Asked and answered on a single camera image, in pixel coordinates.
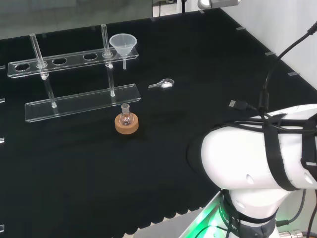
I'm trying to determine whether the cork ring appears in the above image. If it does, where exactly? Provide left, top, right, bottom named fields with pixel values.
left=114, top=113, right=139, bottom=136

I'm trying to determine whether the pale board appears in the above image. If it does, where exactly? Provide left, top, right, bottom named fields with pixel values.
left=135, top=189, right=238, bottom=238

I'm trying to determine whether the black cable with USB plug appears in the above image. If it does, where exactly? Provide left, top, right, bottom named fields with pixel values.
left=229, top=100, right=264, bottom=115

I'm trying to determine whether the small round-bottom glass flask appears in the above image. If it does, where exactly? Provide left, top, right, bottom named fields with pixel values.
left=118, top=103, right=132, bottom=126

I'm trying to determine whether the clear plastic funnel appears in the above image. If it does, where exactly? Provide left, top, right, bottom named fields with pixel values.
left=109, top=34, right=138, bottom=70

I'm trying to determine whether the glass weighing funnel with powder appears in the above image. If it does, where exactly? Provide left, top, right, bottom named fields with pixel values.
left=148, top=78, right=175, bottom=89

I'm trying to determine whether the grey box device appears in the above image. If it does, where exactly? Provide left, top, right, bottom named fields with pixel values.
left=197, top=0, right=242, bottom=9

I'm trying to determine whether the grey cable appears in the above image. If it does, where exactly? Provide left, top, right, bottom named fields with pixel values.
left=276, top=190, right=306, bottom=227

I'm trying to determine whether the black bench cloth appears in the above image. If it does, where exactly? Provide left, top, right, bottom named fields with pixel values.
left=0, top=7, right=317, bottom=238

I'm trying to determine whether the clear acrylic funnel stand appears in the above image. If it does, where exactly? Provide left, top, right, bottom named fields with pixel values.
left=7, top=24, right=142, bottom=123

